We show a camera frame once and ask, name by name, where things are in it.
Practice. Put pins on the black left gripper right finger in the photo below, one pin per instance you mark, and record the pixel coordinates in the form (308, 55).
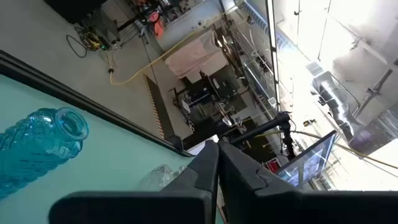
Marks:
(248, 186)

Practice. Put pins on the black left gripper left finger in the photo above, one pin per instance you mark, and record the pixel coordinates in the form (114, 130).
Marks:
(199, 186)

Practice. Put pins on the clear cut glass vase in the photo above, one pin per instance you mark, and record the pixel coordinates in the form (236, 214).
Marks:
(158, 179)

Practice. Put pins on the blue textured glass vase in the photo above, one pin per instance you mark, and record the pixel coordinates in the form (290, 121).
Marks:
(34, 146)

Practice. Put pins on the black monitor pole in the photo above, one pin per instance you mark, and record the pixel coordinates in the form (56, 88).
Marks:
(258, 130)

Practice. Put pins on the computer monitor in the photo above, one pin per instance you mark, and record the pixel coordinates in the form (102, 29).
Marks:
(308, 161)

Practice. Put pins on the hazard-striped black ramp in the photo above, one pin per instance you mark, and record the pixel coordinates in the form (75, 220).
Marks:
(161, 112)

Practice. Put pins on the pink covered table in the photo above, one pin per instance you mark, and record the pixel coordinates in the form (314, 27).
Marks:
(196, 56)

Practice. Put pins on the long ceiling light strip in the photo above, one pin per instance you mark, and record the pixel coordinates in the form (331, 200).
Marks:
(271, 31)

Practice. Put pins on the silver ceiling duct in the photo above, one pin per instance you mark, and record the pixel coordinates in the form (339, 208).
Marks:
(334, 102)

